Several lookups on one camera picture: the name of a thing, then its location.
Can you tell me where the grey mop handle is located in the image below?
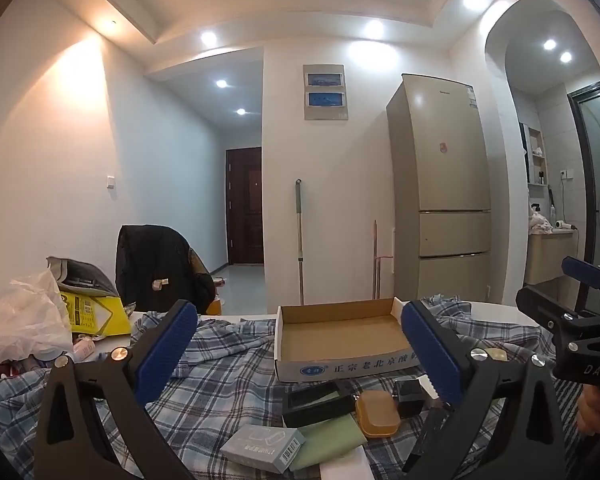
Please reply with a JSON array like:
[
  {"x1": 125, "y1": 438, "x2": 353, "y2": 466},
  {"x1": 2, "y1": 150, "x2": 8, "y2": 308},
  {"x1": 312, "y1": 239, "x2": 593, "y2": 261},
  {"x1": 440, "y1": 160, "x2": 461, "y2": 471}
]
[{"x1": 294, "y1": 179, "x2": 304, "y2": 306}]

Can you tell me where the black display frame box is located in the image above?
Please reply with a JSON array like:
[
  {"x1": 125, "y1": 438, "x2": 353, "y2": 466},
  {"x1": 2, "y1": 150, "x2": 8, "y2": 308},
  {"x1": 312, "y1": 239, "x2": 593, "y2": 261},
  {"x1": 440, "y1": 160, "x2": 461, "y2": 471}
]
[{"x1": 282, "y1": 380, "x2": 355, "y2": 428}]

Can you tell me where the beige refrigerator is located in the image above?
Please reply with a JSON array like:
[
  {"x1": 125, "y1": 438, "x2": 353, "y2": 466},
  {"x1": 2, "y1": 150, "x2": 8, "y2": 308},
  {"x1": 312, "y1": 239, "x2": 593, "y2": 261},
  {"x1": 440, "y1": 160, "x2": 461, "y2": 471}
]
[{"x1": 386, "y1": 74, "x2": 491, "y2": 301}]

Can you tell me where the black small cube box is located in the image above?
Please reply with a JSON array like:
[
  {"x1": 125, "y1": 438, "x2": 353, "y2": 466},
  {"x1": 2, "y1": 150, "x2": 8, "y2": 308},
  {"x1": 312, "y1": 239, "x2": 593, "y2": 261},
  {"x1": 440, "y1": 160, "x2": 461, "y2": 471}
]
[{"x1": 392, "y1": 379, "x2": 427, "y2": 419}]

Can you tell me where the red broom handle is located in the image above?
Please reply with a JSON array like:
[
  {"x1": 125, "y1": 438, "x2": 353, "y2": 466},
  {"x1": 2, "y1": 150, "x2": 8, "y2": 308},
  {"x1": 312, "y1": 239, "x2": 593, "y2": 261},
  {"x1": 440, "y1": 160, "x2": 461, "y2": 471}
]
[{"x1": 372, "y1": 221, "x2": 393, "y2": 299}]

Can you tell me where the pink tube bottle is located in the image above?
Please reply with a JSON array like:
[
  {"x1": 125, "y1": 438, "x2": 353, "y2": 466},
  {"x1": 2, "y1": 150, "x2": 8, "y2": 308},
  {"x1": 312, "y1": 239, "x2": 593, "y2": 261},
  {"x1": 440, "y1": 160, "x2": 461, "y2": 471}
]
[{"x1": 72, "y1": 337, "x2": 95, "y2": 363}]

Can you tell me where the orange cardboard box floor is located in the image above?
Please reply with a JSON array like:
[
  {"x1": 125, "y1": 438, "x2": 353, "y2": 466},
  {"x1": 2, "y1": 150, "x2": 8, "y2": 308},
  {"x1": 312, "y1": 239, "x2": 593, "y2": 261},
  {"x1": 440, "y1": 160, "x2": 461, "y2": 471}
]
[{"x1": 206, "y1": 296, "x2": 222, "y2": 315}]

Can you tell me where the beige sink cabinet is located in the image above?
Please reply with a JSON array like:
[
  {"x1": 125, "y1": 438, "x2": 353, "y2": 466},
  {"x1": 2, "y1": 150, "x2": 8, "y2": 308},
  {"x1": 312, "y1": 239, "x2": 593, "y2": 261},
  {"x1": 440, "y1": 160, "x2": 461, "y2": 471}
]
[{"x1": 524, "y1": 230, "x2": 578, "y2": 285}]

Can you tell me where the cardboard tray box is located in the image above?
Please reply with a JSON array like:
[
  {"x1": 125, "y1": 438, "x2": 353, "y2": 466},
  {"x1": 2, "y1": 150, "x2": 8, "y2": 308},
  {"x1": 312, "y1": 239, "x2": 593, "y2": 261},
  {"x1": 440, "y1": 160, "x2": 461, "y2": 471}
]
[{"x1": 274, "y1": 298, "x2": 418, "y2": 384}]

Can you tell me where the right hand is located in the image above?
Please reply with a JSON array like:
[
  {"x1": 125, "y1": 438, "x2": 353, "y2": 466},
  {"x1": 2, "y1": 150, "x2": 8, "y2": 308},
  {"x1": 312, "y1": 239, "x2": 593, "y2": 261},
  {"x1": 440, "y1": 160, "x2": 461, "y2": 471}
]
[{"x1": 577, "y1": 385, "x2": 600, "y2": 436}]

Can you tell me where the grey small carton box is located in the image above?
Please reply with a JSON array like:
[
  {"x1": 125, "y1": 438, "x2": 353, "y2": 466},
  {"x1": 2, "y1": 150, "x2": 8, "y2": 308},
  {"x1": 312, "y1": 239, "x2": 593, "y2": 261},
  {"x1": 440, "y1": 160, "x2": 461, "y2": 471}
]
[{"x1": 221, "y1": 425, "x2": 306, "y2": 474}]

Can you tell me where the electrical panel box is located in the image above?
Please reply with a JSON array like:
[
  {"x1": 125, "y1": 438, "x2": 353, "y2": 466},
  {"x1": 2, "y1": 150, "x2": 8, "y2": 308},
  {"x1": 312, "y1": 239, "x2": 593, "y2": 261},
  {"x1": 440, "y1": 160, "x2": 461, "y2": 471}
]
[{"x1": 303, "y1": 64, "x2": 349, "y2": 122}]

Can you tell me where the blue plaid shirt cloth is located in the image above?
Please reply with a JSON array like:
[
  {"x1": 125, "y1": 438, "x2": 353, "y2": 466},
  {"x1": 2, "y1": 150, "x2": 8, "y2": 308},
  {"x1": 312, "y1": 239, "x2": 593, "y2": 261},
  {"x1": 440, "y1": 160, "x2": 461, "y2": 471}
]
[{"x1": 0, "y1": 295, "x2": 582, "y2": 479}]

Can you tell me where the chair with black jacket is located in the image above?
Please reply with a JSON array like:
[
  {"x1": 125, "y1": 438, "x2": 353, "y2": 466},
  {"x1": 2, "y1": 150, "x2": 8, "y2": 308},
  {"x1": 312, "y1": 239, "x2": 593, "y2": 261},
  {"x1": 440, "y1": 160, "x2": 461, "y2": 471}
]
[{"x1": 116, "y1": 224, "x2": 216, "y2": 314}]

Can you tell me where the orange translucent soap box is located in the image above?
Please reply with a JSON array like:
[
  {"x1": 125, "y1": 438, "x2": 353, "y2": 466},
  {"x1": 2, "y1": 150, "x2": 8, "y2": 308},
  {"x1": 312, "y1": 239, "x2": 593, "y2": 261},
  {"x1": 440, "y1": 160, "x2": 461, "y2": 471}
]
[{"x1": 355, "y1": 390, "x2": 401, "y2": 439}]

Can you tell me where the black rectangular box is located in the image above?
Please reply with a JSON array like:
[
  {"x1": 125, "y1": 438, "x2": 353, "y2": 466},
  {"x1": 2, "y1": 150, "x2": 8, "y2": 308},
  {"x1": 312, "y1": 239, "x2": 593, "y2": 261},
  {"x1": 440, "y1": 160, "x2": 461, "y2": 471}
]
[{"x1": 414, "y1": 405, "x2": 450, "y2": 457}]

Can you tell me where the dark red door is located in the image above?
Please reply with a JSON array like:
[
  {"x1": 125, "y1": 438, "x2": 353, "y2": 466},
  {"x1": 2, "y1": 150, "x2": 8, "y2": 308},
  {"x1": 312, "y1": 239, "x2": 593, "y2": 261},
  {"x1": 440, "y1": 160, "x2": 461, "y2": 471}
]
[{"x1": 225, "y1": 148, "x2": 264, "y2": 264}]

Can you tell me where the wall shelf niche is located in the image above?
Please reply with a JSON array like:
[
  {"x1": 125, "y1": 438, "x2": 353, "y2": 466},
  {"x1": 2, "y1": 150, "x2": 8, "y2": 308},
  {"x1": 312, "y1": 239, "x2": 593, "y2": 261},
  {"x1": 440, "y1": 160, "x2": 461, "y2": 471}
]
[{"x1": 521, "y1": 124, "x2": 548, "y2": 186}]

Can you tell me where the white hair dryer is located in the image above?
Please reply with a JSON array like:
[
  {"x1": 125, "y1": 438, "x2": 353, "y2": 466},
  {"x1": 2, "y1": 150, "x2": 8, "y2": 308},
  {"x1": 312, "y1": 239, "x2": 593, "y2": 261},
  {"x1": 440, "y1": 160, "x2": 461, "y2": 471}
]
[{"x1": 554, "y1": 220, "x2": 577, "y2": 231}]

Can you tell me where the white plastic bag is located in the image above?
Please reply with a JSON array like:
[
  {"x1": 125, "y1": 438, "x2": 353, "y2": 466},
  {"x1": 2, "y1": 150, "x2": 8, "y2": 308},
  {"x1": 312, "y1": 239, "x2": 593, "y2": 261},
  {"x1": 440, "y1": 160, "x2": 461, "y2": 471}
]
[{"x1": 0, "y1": 270, "x2": 73, "y2": 364}]

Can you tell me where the grey pouch bag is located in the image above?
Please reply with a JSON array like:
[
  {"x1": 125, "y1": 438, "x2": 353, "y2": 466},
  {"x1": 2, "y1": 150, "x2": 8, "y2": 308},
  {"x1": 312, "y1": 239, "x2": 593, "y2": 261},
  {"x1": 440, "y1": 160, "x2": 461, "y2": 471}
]
[{"x1": 46, "y1": 256, "x2": 118, "y2": 297}]

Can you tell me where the yellow package box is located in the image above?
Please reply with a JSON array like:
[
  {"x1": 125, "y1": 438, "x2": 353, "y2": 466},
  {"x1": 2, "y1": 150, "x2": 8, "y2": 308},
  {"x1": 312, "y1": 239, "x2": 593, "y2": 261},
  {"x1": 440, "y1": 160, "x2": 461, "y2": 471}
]
[{"x1": 60, "y1": 292, "x2": 131, "y2": 337}]

